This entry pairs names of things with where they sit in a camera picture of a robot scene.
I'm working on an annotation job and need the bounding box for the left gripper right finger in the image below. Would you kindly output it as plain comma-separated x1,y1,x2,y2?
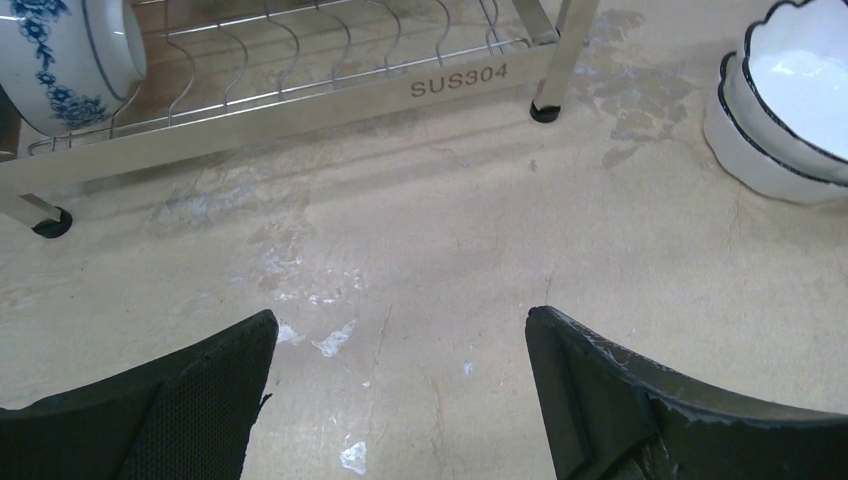
525,306,847,479

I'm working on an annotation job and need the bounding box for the white fluted bowl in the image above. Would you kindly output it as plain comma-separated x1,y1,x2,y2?
703,51,847,205
731,0,847,183

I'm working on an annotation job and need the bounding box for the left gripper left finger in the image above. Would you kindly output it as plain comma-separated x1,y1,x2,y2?
1,310,279,479

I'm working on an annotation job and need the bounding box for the white blue floral bowl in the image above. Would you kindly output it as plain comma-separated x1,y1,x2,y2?
1,0,147,136

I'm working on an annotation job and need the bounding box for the metal two-tier dish rack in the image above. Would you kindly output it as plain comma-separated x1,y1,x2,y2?
1,1,598,239

